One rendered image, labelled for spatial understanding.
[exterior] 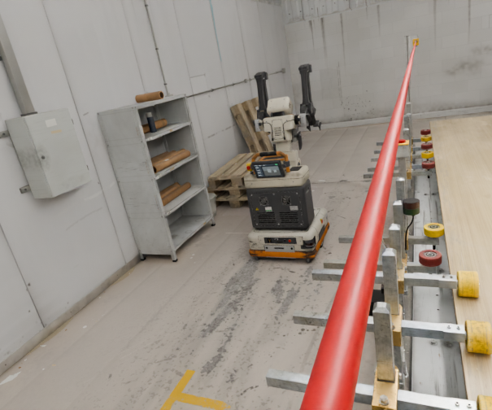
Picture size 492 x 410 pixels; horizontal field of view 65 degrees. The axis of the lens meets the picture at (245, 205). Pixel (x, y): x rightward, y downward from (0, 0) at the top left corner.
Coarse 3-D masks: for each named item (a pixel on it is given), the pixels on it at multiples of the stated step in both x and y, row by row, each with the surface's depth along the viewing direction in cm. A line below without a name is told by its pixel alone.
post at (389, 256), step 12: (384, 252) 104; (384, 264) 104; (396, 264) 105; (384, 276) 106; (396, 276) 104; (384, 288) 107; (396, 288) 106; (396, 300) 107; (396, 312) 109; (396, 348) 113; (396, 360) 115
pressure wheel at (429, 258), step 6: (420, 252) 149; (426, 252) 149; (432, 252) 148; (438, 252) 147; (420, 258) 147; (426, 258) 145; (432, 258) 144; (438, 258) 144; (426, 264) 145; (432, 264) 144; (438, 264) 145
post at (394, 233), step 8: (392, 224) 128; (392, 232) 126; (400, 232) 128; (392, 240) 127; (400, 240) 127; (400, 248) 127; (400, 256) 128; (400, 264) 129; (400, 296) 134; (400, 304) 135
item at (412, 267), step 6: (324, 264) 165; (330, 264) 164; (336, 264) 163; (342, 264) 162; (378, 264) 155; (408, 264) 151; (414, 264) 151; (420, 264) 150; (378, 270) 156; (408, 270) 151; (414, 270) 151; (420, 270) 150; (426, 270) 148; (432, 270) 148
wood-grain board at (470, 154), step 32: (448, 128) 331; (480, 128) 312; (448, 160) 250; (480, 160) 239; (448, 192) 201; (480, 192) 194; (448, 224) 168; (480, 224) 163; (448, 256) 144; (480, 256) 141; (480, 288) 124; (480, 320) 111; (480, 384) 91
